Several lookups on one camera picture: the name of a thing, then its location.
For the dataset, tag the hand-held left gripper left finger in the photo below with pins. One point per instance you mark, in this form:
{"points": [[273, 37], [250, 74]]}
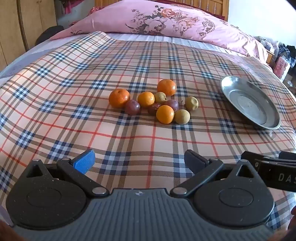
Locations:
{"points": [[83, 162]]}

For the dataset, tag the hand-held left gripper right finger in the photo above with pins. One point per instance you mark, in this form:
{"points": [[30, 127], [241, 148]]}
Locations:
{"points": [[194, 161]]}

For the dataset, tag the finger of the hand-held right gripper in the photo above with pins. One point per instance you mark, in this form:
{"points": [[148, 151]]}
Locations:
{"points": [[252, 158]]}

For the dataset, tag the yellow-green longan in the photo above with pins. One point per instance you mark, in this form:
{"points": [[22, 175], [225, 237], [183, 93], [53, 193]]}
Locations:
{"points": [[191, 103], [159, 96], [182, 117]]}

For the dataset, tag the round metal plate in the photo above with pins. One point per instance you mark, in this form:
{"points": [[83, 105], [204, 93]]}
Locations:
{"points": [[249, 104]]}

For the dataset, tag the small smooth orange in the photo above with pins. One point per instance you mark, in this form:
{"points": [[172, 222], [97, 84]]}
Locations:
{"points": [[165, 114], [146, 99]]}

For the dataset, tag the purple passion fruit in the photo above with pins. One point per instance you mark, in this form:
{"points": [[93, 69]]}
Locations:
{"points": [[132, 107], [173, 104]]}

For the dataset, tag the small red jujube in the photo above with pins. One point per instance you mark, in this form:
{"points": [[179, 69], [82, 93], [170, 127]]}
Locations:
{"points": [[153, 109]]}

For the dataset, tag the large mandarin orange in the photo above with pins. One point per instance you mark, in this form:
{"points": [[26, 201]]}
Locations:
{"points": [[167, 87], [119, 98]]}

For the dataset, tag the plaid cloth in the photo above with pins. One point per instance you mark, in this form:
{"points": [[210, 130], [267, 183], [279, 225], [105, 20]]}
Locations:
{"points": [[69, 115]]}

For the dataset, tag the cardboard box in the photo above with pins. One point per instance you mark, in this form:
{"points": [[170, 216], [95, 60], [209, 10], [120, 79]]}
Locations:
{"points": [[290, 83]]}

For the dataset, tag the pink wrapped pack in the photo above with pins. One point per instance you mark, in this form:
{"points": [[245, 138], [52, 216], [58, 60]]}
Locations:
{"points": [[281, 67]]}

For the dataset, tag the wooden nightstand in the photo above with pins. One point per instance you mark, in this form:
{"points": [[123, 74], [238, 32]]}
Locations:
{"points": [[270, 56]]}

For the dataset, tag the black clothing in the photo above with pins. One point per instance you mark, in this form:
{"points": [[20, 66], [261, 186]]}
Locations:
{"points": [[288, 52]]}

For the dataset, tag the pile of plastic bags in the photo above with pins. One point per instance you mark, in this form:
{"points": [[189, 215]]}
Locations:
{"points": [[266, 44]]}

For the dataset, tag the dark cloth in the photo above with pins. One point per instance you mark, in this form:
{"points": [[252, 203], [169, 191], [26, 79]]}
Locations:
{"points": [[49, 33]]}

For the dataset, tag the pink floral quilt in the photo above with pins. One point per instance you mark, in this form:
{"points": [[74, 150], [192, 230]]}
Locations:
{"points": [[115, 20]]}

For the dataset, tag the wooden wardrobe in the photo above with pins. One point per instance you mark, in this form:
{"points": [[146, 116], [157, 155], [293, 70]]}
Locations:
{"points": [[23, 23]]}

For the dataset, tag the hanging bags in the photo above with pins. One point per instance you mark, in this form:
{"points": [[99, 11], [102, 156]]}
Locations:
{"points": [[67, 7]]}

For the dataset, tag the wooden headboard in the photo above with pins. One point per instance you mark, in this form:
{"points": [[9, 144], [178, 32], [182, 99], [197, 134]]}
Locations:
{"points": [[217, 5]]}

